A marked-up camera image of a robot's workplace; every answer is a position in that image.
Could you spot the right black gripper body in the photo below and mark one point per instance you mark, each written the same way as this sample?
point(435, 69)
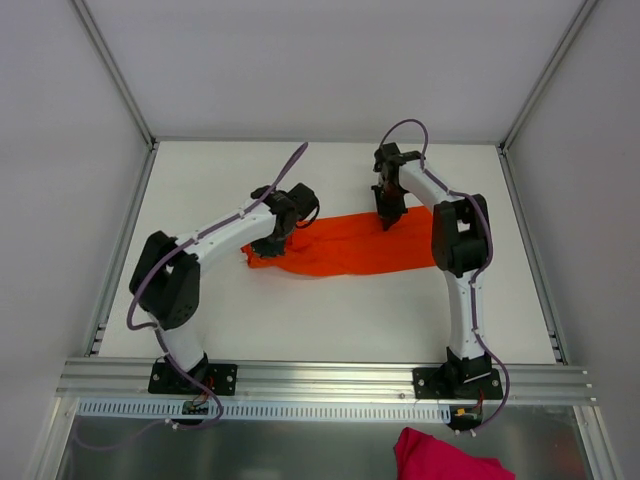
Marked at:
point(388, 201)

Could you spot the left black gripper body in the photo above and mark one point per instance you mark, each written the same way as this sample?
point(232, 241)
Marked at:
point(270, 247)

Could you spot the orange t-shirt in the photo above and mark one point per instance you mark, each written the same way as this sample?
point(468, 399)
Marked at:
point(354, 244)

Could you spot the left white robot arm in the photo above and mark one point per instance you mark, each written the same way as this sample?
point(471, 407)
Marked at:
point(166, 283)

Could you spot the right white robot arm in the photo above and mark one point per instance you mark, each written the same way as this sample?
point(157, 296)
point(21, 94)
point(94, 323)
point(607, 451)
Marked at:
point(462, 248)

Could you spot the pink t-shirt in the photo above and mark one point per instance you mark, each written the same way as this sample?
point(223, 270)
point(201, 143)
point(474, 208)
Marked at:
point(422, 456)

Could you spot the left aluminium frame post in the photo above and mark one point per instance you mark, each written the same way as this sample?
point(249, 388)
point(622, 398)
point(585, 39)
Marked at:
point(98, 41)

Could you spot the aluminium frame post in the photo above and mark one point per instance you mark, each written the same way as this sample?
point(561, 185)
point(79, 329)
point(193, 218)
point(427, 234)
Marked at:
point(98, 41)
point(561, 50)

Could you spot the right aluminium frame post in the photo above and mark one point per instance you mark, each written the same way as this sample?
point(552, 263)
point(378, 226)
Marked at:
point(561, 50)

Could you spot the aluminium mounting rail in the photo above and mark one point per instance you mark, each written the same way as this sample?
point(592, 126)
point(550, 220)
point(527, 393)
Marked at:
point(322, 381)

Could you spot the slotted white cable duct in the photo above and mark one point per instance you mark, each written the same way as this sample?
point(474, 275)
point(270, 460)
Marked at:
point(266, 410)

